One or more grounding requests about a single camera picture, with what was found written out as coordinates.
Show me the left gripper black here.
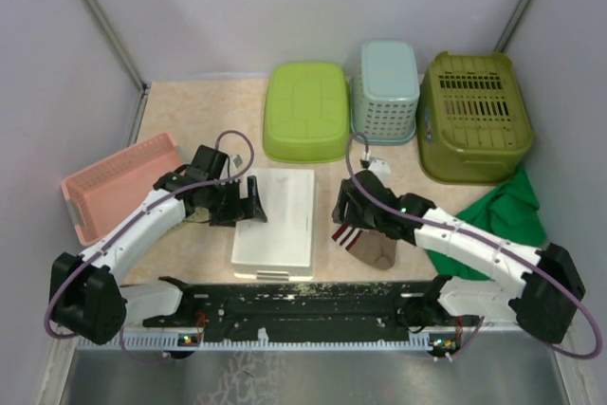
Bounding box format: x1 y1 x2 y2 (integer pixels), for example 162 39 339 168
206 175 267 228

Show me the white perforated basket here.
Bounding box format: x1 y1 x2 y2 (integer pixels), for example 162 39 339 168
231 168 316 282

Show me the lime green plastic tub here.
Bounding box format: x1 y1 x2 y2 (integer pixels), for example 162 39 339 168
262 61 350 164

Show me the light blue perforated basket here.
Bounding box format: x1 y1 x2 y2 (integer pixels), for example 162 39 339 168
350 40 420 146

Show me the olive green large container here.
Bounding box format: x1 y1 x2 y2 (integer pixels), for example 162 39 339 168
416 51 534 185

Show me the pink perforated basket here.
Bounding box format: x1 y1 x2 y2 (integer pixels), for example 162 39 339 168
61 133 184 247

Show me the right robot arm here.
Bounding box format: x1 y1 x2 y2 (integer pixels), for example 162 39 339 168
332 170 585 344

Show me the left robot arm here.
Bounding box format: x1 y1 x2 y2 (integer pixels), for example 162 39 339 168
44 146 267 345

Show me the brown striped sock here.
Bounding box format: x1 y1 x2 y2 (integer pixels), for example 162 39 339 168
331 225 397 270

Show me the green cloth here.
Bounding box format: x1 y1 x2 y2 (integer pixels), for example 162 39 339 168
426 165 547 283

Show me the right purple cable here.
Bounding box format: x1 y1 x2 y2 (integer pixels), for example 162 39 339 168
344 132 603 361

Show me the purple cable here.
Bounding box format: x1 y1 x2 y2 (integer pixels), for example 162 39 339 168
43 129 256 366
344 132 603 361

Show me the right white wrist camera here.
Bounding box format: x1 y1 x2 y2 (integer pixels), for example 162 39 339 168
360 152 392 187

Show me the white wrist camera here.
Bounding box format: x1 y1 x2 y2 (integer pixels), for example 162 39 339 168
230 155 243 169
360 152 392 187

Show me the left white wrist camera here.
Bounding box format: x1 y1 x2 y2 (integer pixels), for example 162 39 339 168
230 155 243 169

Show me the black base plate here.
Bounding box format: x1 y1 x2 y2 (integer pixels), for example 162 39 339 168
143 279 479 351

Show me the grey slotted cable duct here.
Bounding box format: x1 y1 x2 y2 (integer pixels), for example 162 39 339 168
75 331 480 353

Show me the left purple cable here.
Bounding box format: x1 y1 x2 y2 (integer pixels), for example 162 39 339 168
43 129 256 366

